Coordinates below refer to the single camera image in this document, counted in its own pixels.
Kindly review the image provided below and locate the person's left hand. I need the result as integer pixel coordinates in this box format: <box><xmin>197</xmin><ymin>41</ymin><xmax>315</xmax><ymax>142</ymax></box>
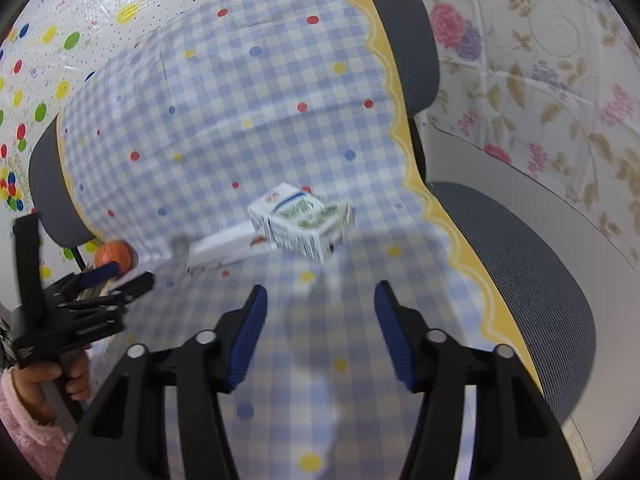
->
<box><xmin>12</xmin><ymin>345</ymin><xmax>94</xmax><ymax>424</ymax></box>

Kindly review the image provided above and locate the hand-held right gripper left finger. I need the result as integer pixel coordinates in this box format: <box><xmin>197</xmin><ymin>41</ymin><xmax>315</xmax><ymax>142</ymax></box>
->
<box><xmin>55</xmin><ymin>284</ymin><xmax>268</xmax><ymax>480</ymax></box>

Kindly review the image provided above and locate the blue checkered dotted cloth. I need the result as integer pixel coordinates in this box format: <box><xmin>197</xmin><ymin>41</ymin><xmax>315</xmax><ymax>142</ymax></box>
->
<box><xmin>55</xmin><ymin>0</ymin><xmax>546</xmax><ymax>480</ymax></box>

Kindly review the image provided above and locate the grey office chair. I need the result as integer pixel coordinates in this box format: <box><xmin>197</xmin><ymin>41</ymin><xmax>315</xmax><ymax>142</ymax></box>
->
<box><xmin>29</xmin><ymin>0</ymin><xmax>598</xmax><ymax>426</ymax></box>

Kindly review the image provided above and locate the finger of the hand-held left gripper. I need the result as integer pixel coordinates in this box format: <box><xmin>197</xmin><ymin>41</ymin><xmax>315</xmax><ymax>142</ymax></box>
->
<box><xmin>45</xmin><ymin>263</ymin><xmax>124</xmax><ymax>302</ymax></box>
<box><xmin>107</xmin><ymin>272</ymin><xmax>156</xmax><ymax>306</ymax></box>

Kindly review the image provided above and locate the person's left forearm pink sleeve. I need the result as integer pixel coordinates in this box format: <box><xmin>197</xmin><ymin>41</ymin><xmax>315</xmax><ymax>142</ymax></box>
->
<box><xmin>0</xmin><ymin>367</ymin><xmax>72</xmax><ymax>480</ymax></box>

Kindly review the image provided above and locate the red and white box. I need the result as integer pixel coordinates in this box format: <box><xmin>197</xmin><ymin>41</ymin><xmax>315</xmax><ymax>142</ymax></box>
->
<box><xmin>187</xmin><ymin>225</ymin><xmax>273</xmax><ymax>277</ymax></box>

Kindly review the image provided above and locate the polka dot wall sheet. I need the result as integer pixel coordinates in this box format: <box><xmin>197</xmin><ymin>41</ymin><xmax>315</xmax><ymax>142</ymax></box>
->
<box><xmin>0</xmin><ymin>0</ymin><xmax>341</xmax><ymax>281</ymax></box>

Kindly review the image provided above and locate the red apple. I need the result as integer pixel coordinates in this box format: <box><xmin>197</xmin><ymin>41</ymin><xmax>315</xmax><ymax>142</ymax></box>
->
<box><xmin>94</xmin><ymin>241</ymin><xmax>133</xmax><ymax>274</ymax></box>

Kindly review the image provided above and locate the floral wall sheet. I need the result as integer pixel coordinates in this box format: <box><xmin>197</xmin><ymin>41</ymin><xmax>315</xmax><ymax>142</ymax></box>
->
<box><xmin>390</xmin><ymin>0</ymin><xmax>640</xmax><ymax>271</ymax></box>

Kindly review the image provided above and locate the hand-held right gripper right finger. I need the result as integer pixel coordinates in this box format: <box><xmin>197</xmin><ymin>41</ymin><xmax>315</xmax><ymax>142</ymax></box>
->
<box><xmin>374</xmin><ymin>280</ymin><xmax>568</xmax><ymax>480</ymax></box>

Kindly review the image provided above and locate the white milk carton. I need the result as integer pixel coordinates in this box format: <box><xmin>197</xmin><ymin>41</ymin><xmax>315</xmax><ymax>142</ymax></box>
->
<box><xmin>248</xmin><ymin>182</ymin><xmax>356</xmax><ymax>265</ymax></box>

